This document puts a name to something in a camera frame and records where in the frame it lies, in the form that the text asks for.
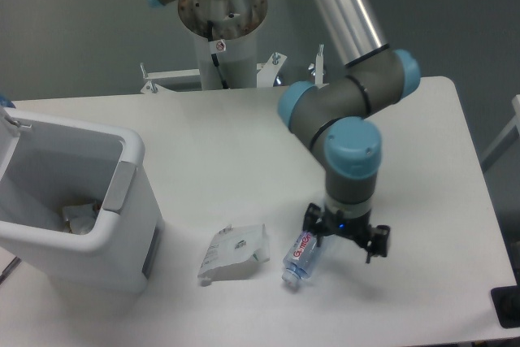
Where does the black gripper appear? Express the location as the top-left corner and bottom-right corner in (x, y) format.
(302, 203), (391, 264)

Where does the clear plastic water bottle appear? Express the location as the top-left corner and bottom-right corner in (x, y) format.
(282, 231), (335, 289)

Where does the white paper package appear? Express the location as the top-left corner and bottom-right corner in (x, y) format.
(197, 224), (271, 286)

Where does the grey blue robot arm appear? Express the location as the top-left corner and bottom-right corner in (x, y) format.
(147, 0), (421, 258)

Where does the crumpled paper trash in bin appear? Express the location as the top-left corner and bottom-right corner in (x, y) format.
(62, 202), (101, 235)

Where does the white plastic trash can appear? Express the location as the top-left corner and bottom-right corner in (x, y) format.
(1, 108), (163, 293)

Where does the black object at table edge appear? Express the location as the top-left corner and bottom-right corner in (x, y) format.
(491, 285), (519, 329)

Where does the blue object at left edge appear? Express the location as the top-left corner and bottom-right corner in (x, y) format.
(0, 95), (15, 108)

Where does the white metal base frame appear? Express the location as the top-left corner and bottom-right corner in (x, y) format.
(140, 43), (327, 94)

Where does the white frame at right edge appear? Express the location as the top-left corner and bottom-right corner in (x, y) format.
(480, 94), (519, 172)

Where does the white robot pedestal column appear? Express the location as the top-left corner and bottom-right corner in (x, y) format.
(178, 0), (268, 90)

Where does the black cable on pedestal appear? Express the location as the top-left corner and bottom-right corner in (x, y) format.
(206, 20), (230, 90)

